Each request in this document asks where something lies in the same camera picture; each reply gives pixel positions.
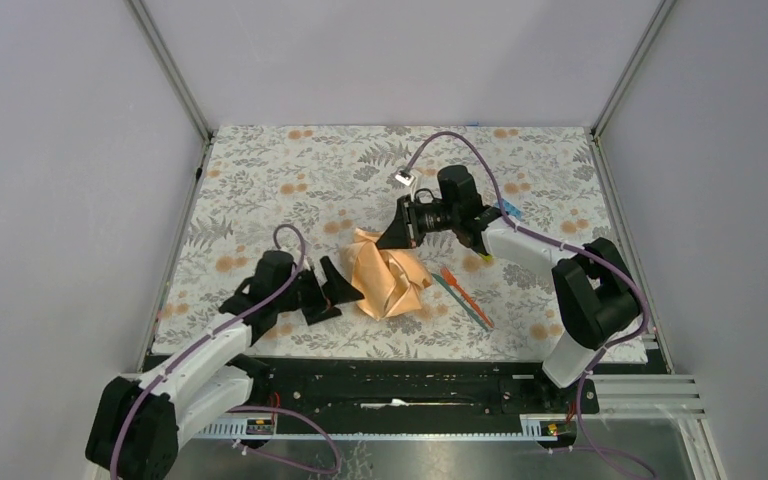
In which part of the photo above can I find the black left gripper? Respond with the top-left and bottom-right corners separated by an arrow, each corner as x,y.
273,255 -> 363,323

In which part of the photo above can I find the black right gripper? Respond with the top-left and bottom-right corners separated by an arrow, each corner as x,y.
376,194 -> 459,251

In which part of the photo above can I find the peach satin napkin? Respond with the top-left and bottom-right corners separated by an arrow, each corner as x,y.
342,229 -> 432,320

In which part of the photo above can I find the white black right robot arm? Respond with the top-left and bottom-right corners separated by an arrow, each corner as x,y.
376,165 -> 643,412

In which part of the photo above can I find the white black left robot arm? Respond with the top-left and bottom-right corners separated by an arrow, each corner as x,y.
85,250 -> 364,479

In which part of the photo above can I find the orange plastic fork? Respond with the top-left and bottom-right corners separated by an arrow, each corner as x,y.
441,267 -> 495,328

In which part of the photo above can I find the colourful toy brick pile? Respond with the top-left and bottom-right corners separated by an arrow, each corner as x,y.
480,200 -> 526,261

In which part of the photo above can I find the floral patterned table mat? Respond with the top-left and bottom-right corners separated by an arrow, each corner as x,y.
150,126 -> 614,361

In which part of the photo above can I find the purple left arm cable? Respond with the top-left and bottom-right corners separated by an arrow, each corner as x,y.
108,223 -> 308,480

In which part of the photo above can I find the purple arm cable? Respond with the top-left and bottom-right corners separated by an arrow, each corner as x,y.
393,131 -> 657,478
108,223 -> 308,480

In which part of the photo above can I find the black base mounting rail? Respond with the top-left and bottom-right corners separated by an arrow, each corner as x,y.
142,356 -> 600,436

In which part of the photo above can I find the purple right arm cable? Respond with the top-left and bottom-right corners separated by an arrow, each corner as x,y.
393,131 -> 657,478

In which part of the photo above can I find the left aluminium frame post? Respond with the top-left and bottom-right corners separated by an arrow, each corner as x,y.
124,0 -> 213,143

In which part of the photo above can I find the aluminium frame post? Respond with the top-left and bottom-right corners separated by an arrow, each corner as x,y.
590,0 -> 678,138
124,0 -> 213,143

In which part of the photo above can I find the right aluminium frame post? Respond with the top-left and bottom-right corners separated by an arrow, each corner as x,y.
590,0 -> 678,138

